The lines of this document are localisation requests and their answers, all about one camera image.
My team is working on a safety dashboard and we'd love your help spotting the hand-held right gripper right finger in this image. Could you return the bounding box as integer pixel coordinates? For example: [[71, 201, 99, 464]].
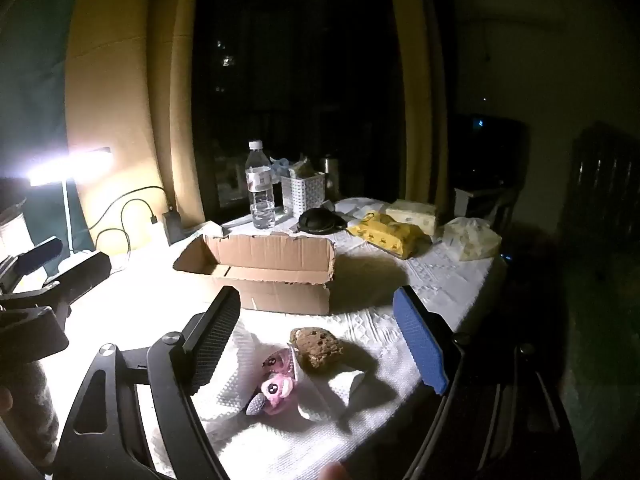
[[392, 285, 583, 480]]

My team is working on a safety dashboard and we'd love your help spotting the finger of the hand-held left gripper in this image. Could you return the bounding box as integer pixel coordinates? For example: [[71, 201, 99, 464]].
[[15, 237, 65, 277], [47, 251, 112, 312]]

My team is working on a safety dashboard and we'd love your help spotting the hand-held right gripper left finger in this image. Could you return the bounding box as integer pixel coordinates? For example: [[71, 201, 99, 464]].
[[52, 285, 242, 480]]

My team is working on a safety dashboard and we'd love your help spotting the white waffle towel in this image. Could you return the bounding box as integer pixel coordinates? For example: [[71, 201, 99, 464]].
[[192, 325, 371, 421]]

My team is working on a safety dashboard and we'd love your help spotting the pink plush toy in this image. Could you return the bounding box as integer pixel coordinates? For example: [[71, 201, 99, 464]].
[[257, 347, 300, 415]]

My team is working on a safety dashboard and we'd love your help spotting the brown cardboard box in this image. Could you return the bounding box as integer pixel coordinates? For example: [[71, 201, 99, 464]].
[[172, 232, 337, 317]]

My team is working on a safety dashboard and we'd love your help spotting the brown sponge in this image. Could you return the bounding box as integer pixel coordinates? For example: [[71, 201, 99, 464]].
[[290, 327, 347, 373]]

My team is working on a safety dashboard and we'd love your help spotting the person's left forearm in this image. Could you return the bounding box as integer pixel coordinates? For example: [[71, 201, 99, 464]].
[[17, 359, 60, 463]]

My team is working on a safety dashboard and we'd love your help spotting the white textured tablecloth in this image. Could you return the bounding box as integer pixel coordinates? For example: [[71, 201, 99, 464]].
[[45, 197, 508, 480]]

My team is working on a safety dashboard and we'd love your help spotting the white cylindrical container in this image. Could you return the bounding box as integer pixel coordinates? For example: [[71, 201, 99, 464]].
[[0, 205, 32, 261]]

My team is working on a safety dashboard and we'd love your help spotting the white desk lamp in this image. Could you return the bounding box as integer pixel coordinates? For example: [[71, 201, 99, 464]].
[[27, 146, 113, 261]]

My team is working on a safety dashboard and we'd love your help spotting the black power adapter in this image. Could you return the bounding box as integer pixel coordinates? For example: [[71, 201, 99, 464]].
[[162, 209, 185, 243]]

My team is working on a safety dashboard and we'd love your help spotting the yellow printed tissue packet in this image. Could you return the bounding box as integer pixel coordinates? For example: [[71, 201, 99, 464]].
[[347, 211, 432, 259]]

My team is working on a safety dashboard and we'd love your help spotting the clear bag of tissues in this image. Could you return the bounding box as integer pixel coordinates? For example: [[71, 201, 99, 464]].
[[442, 217, 502, 262]]

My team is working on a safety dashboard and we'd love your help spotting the pale yellow tissue pack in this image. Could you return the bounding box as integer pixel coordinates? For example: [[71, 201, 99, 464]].
[[385, 199, 438, 237]]

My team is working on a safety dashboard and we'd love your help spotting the clear plastic water bottle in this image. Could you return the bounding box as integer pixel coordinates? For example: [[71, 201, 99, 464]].
[[245, 141, 277, 230]]

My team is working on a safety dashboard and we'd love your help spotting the black round lid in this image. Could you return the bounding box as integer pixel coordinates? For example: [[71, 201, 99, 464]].
[[296, 208, 351, 235]]

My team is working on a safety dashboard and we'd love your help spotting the dark green board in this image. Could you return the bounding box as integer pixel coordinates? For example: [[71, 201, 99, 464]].
[[0, 0, 96, 256]]

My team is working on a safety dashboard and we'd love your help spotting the white perforated container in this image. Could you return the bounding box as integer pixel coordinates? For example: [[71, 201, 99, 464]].
[[281, 172, 327, 215]]

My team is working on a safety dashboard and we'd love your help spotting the wide yellow curtain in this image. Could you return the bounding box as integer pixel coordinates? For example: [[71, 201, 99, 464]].
[[65, 0, 206, 256]]

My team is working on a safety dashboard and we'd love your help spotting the metal thermos flask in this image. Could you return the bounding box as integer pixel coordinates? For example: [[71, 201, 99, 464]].
[[320, 155, 342, 202]]

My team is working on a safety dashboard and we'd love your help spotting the dark rectangular furniture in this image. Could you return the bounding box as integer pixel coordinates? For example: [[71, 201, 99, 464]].
[[452, 115, 531, 241]]

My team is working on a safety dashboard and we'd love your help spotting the dark radiator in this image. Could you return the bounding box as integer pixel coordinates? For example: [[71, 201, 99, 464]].
[[565, 122, 640, 261]]

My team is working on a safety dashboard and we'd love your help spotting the narrow yellow curtain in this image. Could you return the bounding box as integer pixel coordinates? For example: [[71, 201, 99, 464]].
[[387, 0, 451, 206]]

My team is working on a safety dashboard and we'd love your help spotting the black charger cable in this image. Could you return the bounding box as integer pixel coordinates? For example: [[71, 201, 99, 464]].
[[95, 198, 158, 256]]

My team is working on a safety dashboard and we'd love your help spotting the black adapter cable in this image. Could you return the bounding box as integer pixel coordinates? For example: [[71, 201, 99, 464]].
[[94, 186, 173, 228]]

